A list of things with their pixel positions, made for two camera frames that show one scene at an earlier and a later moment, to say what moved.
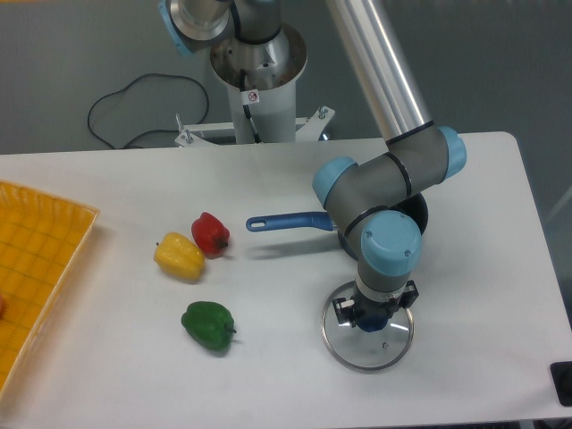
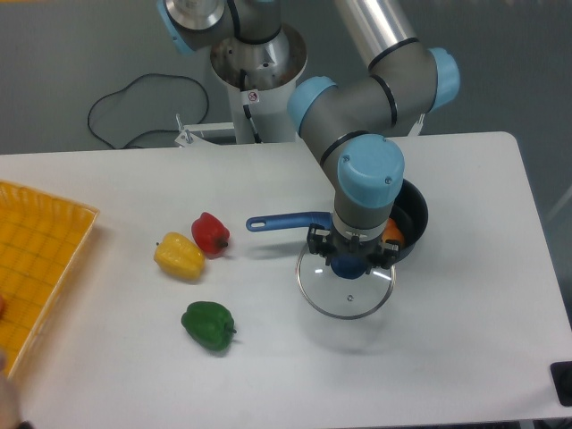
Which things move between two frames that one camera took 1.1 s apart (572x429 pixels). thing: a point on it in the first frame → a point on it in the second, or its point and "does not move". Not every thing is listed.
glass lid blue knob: [361, 349] → [340, 298]
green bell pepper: [211, 324] does not move
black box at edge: [561, 373] does not move
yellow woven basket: [41, 234] does not move
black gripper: [347, 310] → [327, 244]
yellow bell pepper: [180, 256] does not move
